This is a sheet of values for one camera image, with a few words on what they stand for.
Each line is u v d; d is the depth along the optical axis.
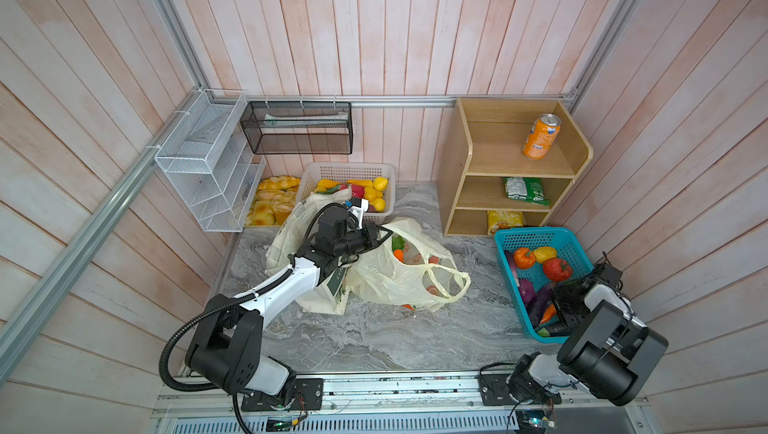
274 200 1.06
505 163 0.84
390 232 0.78
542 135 0.76
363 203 0.77
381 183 1.13
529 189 0.92
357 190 1.07
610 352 0.44
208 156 0.69
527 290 0.85
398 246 0.98
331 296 0.79
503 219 1.04
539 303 0.85
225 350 0.42
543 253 0.95
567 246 0.94
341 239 0.67
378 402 0.73
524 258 0.93
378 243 0.75
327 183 1.15
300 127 1.02
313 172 1.14
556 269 0.90
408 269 0.76
